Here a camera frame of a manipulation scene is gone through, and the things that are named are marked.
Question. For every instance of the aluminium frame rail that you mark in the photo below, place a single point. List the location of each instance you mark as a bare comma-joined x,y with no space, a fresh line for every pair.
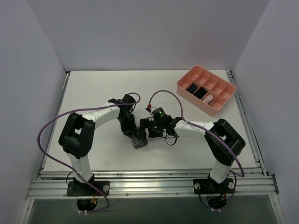
141,184

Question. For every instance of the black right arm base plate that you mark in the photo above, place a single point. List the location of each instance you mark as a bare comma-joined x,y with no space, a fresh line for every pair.
209,186

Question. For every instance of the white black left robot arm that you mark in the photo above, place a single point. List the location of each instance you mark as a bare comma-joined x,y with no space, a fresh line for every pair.
77,135

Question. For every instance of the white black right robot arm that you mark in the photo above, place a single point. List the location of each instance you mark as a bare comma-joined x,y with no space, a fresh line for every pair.
223,140

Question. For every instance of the pink rolled cloth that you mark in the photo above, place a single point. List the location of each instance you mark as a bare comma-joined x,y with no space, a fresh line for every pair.
208,99

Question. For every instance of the grey striped underwear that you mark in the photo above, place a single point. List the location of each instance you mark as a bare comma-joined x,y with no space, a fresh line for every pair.
138,142

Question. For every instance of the pink compartment tray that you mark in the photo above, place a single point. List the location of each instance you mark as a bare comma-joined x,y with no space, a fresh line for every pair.
221,89

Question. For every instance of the black rolled cloth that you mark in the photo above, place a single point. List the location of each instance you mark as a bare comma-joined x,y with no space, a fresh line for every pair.
200,93

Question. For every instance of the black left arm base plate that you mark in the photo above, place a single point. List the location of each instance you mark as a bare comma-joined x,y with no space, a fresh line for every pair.
77,189

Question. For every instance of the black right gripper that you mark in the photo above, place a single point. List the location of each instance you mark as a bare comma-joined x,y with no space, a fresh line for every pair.
147,127

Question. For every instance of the blue rolled cloth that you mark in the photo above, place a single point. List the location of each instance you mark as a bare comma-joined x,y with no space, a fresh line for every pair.
192,88

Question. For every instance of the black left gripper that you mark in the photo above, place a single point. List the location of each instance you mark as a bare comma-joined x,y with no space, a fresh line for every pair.
130,131

